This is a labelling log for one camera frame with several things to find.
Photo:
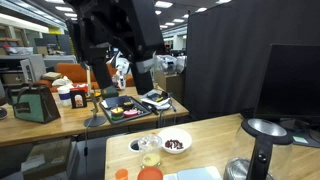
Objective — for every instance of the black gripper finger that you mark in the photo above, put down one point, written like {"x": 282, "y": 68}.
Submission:
{"x": 102, "y": 75}
{"x": 144, "y": 80}

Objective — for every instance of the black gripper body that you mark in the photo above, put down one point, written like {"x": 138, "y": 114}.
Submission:
{"x": 110, "y": 23}

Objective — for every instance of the small orange cup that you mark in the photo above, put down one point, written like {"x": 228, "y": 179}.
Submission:
{"x": 121, "y": 174}

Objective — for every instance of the white cup blue sleeve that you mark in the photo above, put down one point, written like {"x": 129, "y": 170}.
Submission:
{"x": 64, "y": 95}

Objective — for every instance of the small clear plastic cup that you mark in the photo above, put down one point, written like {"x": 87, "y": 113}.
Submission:
{"x": 150, "y": 150}

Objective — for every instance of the dark green box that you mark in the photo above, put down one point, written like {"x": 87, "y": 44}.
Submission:
{"x": 109, "y": 91}

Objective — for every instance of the brown cardboard box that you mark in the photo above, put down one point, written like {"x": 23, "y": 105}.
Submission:
{"x": 170, "y": 83}

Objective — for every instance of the orange sofa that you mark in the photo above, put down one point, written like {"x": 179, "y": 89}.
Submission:
{"x": 75, "y": 73}

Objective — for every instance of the clear plastic container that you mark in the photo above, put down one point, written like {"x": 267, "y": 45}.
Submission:
{"x": 166, "y": 64}

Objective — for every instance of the black tray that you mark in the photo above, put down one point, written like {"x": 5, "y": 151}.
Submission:
{"x": 146, "y": 111}

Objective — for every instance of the small dark picture card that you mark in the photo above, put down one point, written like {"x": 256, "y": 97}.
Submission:
{"x": 78, "y": 99}

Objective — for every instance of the pink toy food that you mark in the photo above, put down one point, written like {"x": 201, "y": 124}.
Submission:
{"x": 130, "y": 112}

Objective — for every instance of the yellow green toy food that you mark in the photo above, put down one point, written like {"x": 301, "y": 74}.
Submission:
{"x": 117, "y": 112}

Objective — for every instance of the metal stand round base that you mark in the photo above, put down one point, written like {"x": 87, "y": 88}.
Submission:
{"x": 95, "y": 120}

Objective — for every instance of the ceiling light panel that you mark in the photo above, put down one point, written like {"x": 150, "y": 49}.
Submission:
{"x": 163, "y": 4}
{"x": 201, "y": 9}

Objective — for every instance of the wooden desk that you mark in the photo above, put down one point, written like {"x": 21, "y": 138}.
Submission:
{"x": 66, "y": 123}

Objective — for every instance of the white bowl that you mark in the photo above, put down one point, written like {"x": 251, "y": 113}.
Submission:
{"x": 176, "y": 135}

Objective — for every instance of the red beans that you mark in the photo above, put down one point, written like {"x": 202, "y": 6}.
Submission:
{"x": 174, "y": 144}

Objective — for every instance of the white computer case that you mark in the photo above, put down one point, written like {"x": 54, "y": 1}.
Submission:
{"x": 31, "y": 68}

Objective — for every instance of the green and black bag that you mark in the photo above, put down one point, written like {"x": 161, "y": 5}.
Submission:
{"x": 31, "y": 105}

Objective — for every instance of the black curtain partition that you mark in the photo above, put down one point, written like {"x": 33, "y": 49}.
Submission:
{"x": 226, "y": 50}

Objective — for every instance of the orange bowl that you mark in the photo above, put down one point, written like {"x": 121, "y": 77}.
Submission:
{"x": 150, "y": 174}

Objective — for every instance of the cardboard box with label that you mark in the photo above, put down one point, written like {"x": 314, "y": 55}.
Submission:
{"x": 46, "y": 160}

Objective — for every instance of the black round object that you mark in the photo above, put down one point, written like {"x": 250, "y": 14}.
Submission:
{"x": 2, "y": 113}

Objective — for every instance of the light blue tray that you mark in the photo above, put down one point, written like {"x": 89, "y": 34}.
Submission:
{"x": 196, "y": 174}

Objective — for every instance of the black monitor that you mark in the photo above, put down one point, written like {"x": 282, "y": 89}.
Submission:
{"x": 290, "y": 83}

